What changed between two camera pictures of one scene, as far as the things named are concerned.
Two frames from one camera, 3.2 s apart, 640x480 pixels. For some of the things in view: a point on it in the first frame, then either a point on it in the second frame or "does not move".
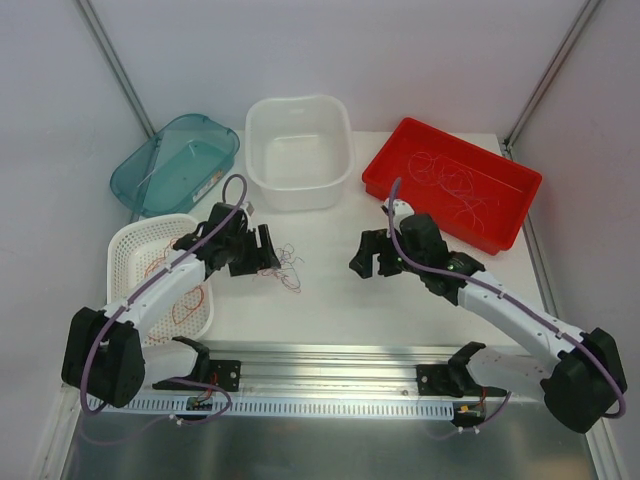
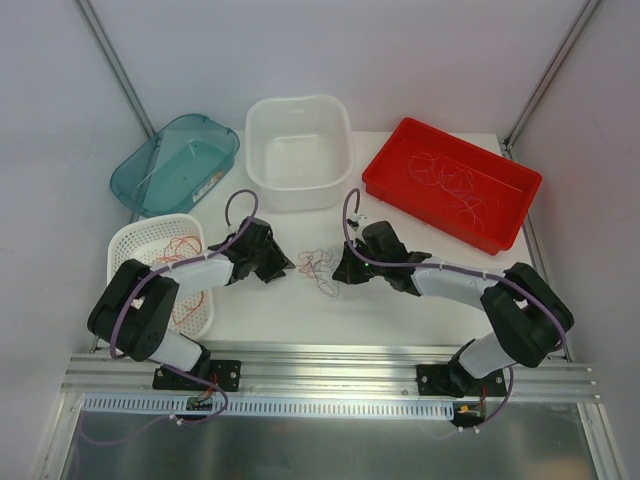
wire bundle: (286, 271) to (319, 265)
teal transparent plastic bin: (176, 167) does not move
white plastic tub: (300, 151) does not move
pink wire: (435, 169) does not move
